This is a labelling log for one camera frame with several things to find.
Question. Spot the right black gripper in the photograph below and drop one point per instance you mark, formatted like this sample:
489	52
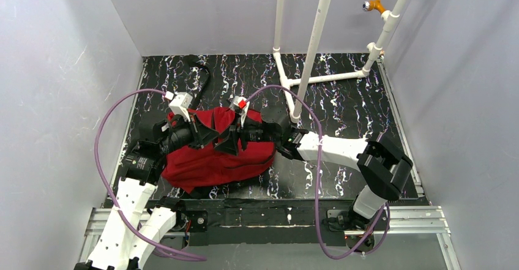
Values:
240	134

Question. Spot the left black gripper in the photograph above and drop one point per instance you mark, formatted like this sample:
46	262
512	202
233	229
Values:
194	131

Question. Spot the red student backpack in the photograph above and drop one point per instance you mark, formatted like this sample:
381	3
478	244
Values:
192	169

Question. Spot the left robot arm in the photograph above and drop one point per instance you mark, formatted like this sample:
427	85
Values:
125	243

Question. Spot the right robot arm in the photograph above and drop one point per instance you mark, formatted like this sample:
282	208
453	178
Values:
384	166

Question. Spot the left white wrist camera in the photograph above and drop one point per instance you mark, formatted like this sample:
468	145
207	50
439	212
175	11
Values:
179	104

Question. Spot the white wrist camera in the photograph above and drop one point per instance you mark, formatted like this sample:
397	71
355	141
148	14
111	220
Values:
179	104
240	106

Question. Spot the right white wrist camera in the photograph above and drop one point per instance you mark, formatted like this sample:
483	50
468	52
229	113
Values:
240	106

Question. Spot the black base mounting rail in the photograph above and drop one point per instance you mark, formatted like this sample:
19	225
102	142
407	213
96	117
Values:
288	221

